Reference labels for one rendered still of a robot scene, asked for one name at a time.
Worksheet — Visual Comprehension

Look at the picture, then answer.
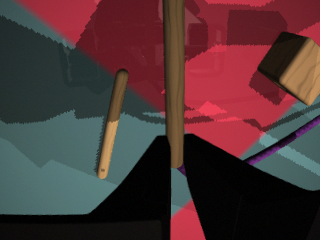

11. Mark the brown wooden block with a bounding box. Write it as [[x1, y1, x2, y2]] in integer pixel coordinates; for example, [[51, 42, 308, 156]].
[[257, 32, 320, 107]]

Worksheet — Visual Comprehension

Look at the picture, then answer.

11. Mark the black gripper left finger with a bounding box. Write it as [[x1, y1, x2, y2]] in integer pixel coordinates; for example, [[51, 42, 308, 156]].
[[0, 135, 172, 240]]

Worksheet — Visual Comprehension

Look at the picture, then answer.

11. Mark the light wooden stick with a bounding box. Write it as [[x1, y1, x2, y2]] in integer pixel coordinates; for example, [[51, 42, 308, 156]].
[[96, 68, 128, 179]]

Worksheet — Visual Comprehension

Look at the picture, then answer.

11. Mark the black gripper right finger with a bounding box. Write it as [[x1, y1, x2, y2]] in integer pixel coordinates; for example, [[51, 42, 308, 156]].
[[184, 133, 320, 240]]

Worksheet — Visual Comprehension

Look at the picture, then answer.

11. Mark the wooden stick with purple string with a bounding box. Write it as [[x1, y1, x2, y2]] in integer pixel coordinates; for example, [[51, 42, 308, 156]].
[[163, 0, 320, 176]]

